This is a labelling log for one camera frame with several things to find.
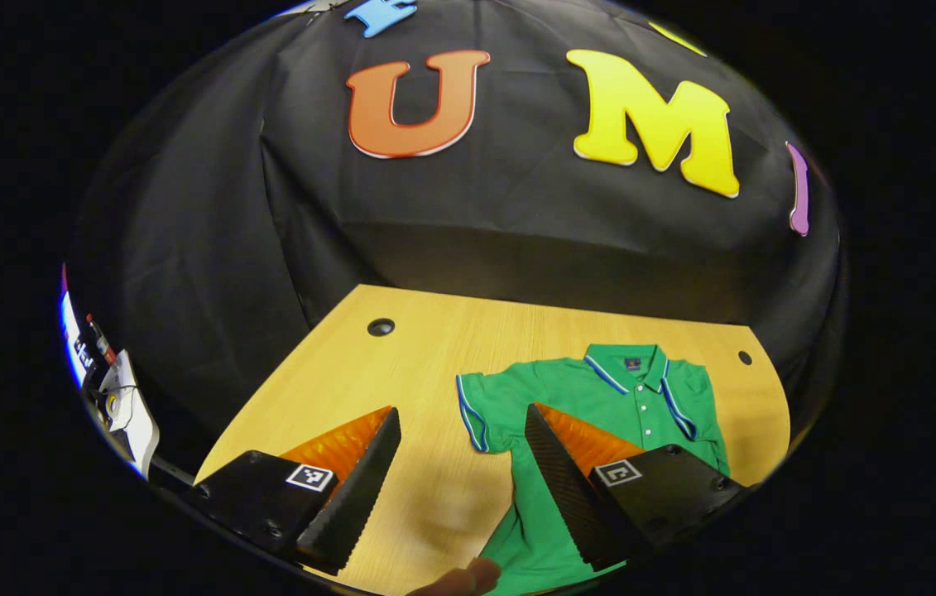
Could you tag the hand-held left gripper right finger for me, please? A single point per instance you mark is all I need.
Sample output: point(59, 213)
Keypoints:
point(567, 497)

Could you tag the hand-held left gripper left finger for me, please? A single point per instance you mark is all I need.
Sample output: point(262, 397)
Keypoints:
point(356, 497)

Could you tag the green T-shirt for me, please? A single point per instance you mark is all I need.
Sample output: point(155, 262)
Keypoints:
point(550, 397)

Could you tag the black backdrop cloth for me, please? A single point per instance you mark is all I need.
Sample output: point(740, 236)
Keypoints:
point(517, 215)

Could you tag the blue lit screen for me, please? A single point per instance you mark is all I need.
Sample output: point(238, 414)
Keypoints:
point(67, 331)

